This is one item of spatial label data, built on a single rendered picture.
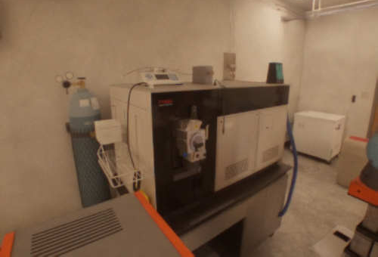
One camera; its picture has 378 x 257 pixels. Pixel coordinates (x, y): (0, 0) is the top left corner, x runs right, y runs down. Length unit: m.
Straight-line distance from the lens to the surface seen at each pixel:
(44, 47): 1.90
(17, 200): 2.18
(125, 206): 0.64
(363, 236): 1.16
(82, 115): 1.55
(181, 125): 0.91
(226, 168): 1.25
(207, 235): 1.30
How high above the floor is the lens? 1.51
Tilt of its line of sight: 12 degrees down
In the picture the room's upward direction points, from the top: straight up
